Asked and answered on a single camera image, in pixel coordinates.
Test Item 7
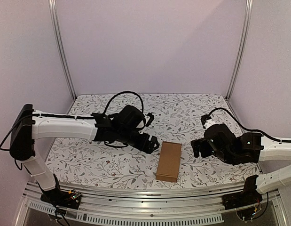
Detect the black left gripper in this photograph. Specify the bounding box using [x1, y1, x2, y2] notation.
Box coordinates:
[117, 129, 160, 154]

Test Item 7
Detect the brown cardboard box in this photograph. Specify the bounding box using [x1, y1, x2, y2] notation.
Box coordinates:
[156, 141, 182, 182]

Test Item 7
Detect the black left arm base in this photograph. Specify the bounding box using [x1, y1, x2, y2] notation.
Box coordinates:
[40, 189, 82, 210]

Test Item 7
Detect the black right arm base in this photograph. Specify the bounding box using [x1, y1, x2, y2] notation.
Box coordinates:
[221, 190, 262, 210]

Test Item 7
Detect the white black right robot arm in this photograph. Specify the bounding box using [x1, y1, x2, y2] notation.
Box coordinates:
[190, 123, 291, 205]

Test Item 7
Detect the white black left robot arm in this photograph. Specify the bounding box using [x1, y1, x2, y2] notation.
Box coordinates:
[0, 104, 159, 204]

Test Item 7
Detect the floral patterned table mat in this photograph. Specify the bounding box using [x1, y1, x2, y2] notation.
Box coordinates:
[46, 94, 260, 190]

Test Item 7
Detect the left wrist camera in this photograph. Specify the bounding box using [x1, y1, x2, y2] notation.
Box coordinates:
[144, 113, 154, 127]

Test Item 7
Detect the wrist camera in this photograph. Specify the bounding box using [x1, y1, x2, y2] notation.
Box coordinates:
[144, 113, 154, 127]
[201, 114, 216, 129]

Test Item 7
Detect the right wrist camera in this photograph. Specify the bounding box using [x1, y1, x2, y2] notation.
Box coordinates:
[201, 114, 216, 129]

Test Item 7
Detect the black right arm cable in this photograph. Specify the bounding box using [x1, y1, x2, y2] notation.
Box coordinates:
[207, 107, 291, 143]

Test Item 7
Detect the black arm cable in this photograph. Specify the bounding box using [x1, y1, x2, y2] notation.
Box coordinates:
[104, 91, 145, 116]
[207, 107, 291, 143]

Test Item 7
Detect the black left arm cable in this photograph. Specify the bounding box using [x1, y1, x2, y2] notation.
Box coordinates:
[104, 91, 145, 116]

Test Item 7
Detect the aluminium front rail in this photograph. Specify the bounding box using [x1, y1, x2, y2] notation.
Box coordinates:
[15, 183, 289, 226]

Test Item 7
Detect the right aluminium frame post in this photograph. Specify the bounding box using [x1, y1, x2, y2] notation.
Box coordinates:
[225, 0, 253, 102]

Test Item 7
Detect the aluminium frame post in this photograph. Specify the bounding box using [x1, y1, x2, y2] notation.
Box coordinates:
[225, 0, 253, 102]
[48, 0, 77, 100]

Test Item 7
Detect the left aluminium frame post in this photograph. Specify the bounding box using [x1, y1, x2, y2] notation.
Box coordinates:
[48, 0, 77, 100]

